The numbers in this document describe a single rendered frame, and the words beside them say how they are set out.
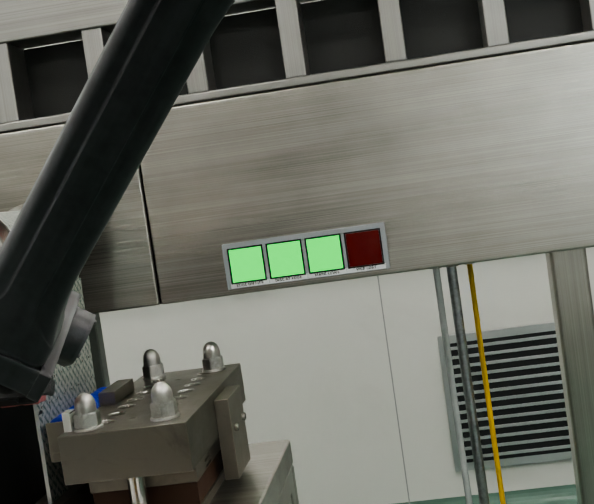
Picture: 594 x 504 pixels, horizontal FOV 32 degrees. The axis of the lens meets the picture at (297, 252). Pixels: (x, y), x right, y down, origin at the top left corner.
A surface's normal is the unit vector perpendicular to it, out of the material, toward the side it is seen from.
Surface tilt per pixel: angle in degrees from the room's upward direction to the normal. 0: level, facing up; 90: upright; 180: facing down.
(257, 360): 90
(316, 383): 90
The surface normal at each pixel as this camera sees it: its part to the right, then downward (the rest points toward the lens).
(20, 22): -0.11, 0.07
